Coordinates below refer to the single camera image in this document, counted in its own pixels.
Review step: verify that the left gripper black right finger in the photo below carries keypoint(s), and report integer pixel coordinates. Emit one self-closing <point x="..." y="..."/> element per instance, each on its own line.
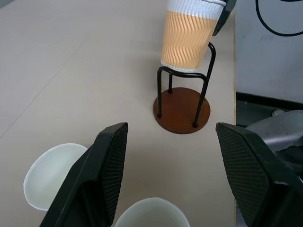
<point x="255" y="177"/>

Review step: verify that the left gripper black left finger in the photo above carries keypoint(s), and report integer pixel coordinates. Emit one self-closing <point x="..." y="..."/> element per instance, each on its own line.
<point x="94" y="170"/>

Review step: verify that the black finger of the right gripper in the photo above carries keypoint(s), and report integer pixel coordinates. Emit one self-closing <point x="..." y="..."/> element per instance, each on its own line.
<point x="226" y="16"/>

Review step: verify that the orange and white ribbed cup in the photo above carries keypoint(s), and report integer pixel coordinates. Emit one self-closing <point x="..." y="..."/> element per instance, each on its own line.
<point x="184" y="35"/>

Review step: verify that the white paper cup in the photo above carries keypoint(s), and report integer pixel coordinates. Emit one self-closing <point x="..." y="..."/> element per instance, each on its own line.
<point x="151" y="212"/>
<point x="47" y="175"/>

